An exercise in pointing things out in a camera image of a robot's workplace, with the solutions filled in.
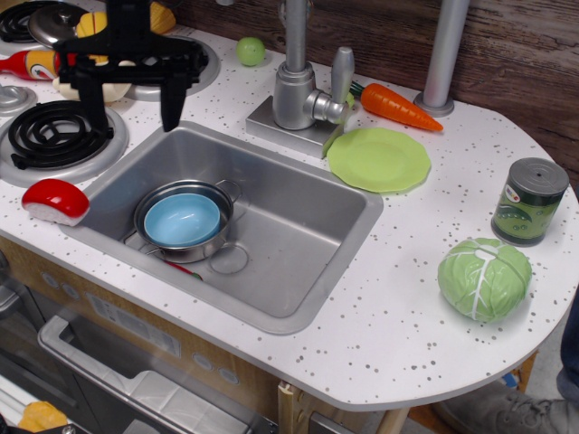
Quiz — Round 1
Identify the silver metal pot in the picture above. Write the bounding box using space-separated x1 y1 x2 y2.
132 180 242 264

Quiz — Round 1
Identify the grey shoe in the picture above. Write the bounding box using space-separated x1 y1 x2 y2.
432 382 578 433

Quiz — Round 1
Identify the red toy ketchup bottle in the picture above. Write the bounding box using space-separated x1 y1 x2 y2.
0 50 60 80

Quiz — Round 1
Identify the green toy pea can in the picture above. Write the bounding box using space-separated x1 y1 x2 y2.
491 157 569 247

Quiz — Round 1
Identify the middle black stove burner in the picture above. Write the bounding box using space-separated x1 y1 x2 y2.
121 35 222 102

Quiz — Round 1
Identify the red white toy sushi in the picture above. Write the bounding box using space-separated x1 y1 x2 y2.
22 179 90 226

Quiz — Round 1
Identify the silver vertical pole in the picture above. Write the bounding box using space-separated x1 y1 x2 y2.
414 0 470 118

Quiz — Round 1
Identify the light green toy plate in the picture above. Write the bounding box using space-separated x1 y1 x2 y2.
327 127 432 193

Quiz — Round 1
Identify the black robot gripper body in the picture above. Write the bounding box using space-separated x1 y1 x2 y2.
53 1 201 89

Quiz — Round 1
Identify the orange toy carrot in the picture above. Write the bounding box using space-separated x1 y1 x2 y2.
350 81 443 132

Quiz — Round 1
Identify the red toy utensil under pot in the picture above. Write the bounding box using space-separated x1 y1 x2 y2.
164 260 203 281

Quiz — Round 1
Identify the yellow toy on floor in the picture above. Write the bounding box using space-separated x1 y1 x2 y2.
17 401 68 433

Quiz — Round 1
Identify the back left black burner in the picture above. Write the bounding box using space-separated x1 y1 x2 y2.
1 1 64 43

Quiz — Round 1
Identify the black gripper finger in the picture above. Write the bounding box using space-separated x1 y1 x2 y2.
160 72 188 132
76 72 109 132

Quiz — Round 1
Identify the silver toy faucet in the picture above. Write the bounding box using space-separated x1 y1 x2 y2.
246 0 355 158

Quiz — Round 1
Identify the silver pot lid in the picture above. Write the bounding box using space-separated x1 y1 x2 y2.
28 2 87 48

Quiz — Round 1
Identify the yellow toy bell pepper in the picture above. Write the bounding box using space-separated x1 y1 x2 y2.
76 12 108 38

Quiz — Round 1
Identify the silver stove knob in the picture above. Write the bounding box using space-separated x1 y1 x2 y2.
0 86 37 117

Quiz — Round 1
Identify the silver oven door handle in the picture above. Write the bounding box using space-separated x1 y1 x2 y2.
38 316 278 433

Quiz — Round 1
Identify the black stove burner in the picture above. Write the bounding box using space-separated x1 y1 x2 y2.
121 35 222 102
1 100 128 187

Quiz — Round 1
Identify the front black stove burner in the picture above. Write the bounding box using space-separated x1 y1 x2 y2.
1 100 128 187

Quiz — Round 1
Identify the green toy apple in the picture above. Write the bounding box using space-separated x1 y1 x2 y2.
235 37 265 67

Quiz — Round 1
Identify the silver toy sink basin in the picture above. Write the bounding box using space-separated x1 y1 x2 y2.
66 122 384 335

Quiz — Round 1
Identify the light blue toy bowl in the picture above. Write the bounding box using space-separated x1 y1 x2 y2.
143 193 221 248

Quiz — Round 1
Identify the green toy cabbage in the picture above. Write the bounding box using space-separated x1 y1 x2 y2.
438 238 532 323

